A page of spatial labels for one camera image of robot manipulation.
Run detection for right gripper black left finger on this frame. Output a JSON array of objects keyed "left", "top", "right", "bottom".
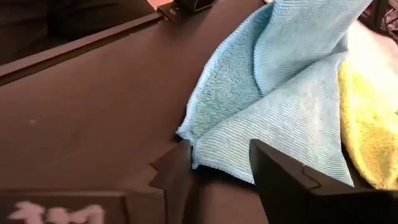
[{"left": 0, "top": 139, "right": 194, "bottom": 224}]

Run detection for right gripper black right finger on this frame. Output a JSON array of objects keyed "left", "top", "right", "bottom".
[{"left": 249, "top": 139, "right": 398, "bottom": 224}]

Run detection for yellow microfiber towel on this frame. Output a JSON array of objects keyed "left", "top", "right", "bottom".
[{"left": 338, "top": 21, "right": 398, "bottom": 190}]

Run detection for blue microfiber towel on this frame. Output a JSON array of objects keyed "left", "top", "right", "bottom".
[{"left": 176, "top": 0, "right": 373, "bottom": 187}]

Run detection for black aluminium table frame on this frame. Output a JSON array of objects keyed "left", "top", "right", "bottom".
[{"left": 0, "top": 11, "right": 165, "bottom": 86}]

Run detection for small black table-edge camera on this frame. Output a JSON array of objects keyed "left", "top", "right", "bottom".
[{"left": 157, "top": 0, "right": 217, "bottom": 21}]

